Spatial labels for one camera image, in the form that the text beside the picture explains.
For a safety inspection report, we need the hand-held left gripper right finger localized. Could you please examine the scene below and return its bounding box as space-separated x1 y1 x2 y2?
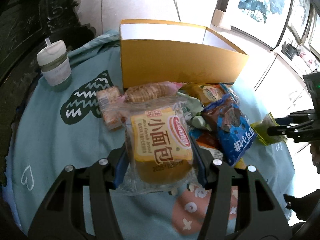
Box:
189 136 293 240

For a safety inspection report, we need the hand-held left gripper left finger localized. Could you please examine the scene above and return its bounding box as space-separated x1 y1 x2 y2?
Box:
27 147 130 240

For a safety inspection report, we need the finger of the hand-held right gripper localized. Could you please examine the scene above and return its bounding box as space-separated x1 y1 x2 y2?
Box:
274 109 315 125
267 124 300 143

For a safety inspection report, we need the yellow label bread packet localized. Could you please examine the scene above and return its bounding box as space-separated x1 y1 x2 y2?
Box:
117 100 200 195

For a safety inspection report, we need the yellow cardboard box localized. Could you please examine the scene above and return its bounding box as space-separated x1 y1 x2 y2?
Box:
119 19 250 90

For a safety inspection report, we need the person's right hand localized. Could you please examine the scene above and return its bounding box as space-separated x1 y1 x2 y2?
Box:
309 144 320 174

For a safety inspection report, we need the red snack packet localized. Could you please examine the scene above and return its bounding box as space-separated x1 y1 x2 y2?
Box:
195 129 222 151

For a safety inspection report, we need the pile of white red packets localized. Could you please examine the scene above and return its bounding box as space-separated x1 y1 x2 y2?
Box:
297 51 320 72

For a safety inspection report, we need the white cabinet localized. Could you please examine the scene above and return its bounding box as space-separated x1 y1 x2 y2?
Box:
252 45 320 155

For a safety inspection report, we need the pale green snack packet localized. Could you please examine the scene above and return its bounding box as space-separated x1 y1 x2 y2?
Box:
189 112 213 132
178 92 205 117

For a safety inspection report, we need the black desk organizer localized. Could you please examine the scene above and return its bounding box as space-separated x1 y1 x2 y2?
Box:
281 40 299 60

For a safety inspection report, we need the blue cookie packet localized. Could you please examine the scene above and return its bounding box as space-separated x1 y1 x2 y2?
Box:
201 84 258 167

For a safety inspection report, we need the narrow framed painting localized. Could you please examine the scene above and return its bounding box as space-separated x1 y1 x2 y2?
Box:
309 12 320 60

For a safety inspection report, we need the teal printed tablecloth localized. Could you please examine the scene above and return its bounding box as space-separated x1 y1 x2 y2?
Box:
5 30 295 240

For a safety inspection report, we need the orange biscuit packet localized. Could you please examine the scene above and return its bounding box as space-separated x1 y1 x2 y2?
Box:
96 85 125 130

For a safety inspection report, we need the yellow cake packet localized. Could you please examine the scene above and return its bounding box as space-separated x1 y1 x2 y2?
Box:
182 82 227 107

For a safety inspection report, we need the clear round cracker packet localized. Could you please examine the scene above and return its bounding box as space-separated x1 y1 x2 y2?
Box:
124 81 183 103

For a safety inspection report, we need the person's dark clothing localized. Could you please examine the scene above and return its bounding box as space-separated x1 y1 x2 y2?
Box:
284 192 320 230

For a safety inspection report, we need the framed ink painting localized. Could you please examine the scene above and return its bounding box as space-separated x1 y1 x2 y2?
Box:
286 0 314 43

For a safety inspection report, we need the framed lotus painting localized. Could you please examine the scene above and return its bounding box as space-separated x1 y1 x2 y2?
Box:
211 0 293 49

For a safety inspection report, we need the white lidded cup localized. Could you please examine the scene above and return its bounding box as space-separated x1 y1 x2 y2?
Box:
37 37 73 92

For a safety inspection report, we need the cardboard corner protector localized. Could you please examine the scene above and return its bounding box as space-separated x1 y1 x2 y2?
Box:
211 9 227 28

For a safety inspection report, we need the dark carved wooden furniture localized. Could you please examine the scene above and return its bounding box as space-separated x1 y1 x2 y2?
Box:
0 0 97 188

